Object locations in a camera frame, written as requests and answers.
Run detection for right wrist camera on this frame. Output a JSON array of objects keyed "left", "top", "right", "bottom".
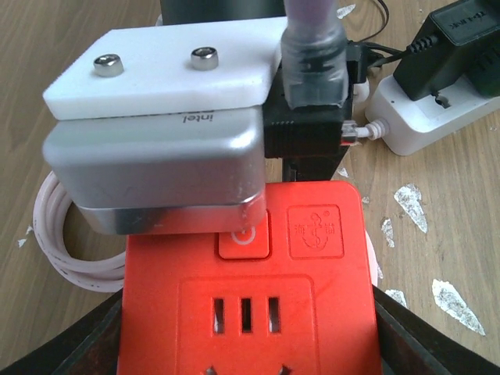
[{"left": 42, "top": 17, "right": 286, "bottom": 234}]

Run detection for pink round power socket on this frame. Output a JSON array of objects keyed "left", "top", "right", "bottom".
[{"left": 368, "top": 242, "right": 384, "bottom": 286}]

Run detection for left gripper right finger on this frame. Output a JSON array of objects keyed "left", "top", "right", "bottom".
[{"left": 373, "top": 287, "right": 499, "bottom": 374}]

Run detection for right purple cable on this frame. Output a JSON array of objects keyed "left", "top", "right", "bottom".
[{"left": 280, "top": 0, "right": 351, "bottom": 110}]

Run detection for black thin cable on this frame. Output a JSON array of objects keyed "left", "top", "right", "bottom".
[{"left": 345, "top": 0, "right": 415, "bottom": 79}]

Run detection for red cube socket adapter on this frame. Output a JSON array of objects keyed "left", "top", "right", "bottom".
[{"left": 118, "top": 180, "right": 382, "bottom": 374}]

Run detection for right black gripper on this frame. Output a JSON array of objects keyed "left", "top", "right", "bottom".
[{"left": 263, "top": 66, "right": 360, "bottom": 184}]

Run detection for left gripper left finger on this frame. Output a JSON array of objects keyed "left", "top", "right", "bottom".
[{"left": 1, "top": 291, "right": 123, "bottom": 374}]

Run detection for pink coiled power cable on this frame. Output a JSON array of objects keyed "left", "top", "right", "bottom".
[{"left": 33, "top": 171, "right": 128, "bottom": 293}]

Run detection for white power strip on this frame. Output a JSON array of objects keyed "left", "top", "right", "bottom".
[{"left": 365, "top": 76, "right": 499, "bottom": 156}]

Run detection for black power adapter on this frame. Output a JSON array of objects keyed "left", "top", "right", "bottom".
[{"left": 393, "top": 0, "right": 499, "bottom": 101}]

